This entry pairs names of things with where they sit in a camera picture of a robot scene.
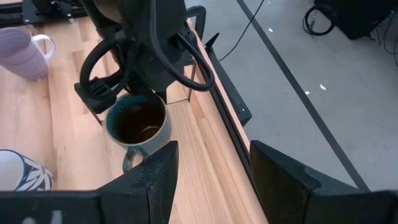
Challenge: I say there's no black aluminium table frame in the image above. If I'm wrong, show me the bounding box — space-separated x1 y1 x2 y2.
185 5 269 224

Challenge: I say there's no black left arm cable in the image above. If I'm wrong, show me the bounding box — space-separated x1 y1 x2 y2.
79 30 215 101

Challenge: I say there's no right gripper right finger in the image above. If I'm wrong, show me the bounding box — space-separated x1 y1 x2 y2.
249 140 398 224

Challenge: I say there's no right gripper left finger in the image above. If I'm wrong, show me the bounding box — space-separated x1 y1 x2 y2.
0 140 180 224

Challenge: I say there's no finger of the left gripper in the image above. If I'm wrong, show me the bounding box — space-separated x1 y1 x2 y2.
129 81 167 105
73 77 118 115

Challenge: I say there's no lilac mug white handle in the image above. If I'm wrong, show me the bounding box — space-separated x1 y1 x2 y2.
0 27 57 82

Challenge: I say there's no blue white leaf-pattern mug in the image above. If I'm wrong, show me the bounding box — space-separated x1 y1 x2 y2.
0 149 54 192

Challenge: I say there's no black floor box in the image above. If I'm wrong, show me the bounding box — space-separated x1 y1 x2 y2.
313 0 398 40

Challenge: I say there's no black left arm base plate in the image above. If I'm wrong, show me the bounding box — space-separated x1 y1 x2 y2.
0 0 90 28

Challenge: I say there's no long black floor cable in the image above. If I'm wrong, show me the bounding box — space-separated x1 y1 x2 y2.
218 0 266 62

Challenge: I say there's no coiled black floor cable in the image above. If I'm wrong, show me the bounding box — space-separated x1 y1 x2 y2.
302 2 339 37

